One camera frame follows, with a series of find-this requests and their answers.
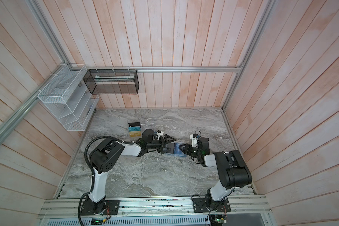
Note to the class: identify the clear acrylic card stand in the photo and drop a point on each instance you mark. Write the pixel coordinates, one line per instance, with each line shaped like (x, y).
(145, 124)

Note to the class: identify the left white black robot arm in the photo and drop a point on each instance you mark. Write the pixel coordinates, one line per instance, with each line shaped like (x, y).
(102, 153)

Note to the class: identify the aluminium frame rail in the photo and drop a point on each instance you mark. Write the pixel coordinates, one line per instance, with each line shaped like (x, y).
(164, 40)

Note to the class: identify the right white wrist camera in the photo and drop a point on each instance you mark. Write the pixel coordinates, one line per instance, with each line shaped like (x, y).
(195, 138)

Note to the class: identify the teal VIP card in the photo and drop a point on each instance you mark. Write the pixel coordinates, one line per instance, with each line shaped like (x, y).
(134, 129)

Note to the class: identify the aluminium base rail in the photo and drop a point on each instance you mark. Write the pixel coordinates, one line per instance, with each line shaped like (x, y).
(159, 206)

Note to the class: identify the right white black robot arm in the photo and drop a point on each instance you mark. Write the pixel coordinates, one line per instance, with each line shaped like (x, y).
(232, 169)

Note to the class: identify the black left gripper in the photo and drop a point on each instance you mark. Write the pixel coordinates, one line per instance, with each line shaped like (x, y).
(166, 140)

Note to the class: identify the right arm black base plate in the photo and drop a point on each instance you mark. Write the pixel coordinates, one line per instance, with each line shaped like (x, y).
(202, 205)

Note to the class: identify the white ventilation grille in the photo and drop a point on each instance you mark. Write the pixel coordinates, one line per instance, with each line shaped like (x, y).
(149, 221)

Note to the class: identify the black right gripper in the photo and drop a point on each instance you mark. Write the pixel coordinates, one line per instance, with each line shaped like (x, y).
(187, 148)

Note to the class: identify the white wire mesh shelf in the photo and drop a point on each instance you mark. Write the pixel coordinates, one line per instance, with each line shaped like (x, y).
(68, 98)

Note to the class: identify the black mesh basket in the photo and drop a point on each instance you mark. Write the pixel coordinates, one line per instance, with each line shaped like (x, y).
(112, 81)

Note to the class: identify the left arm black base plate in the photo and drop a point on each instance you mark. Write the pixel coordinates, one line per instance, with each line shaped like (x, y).
(103, 207)

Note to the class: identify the beige card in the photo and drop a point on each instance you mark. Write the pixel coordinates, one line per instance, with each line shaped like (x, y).
(135, 133)

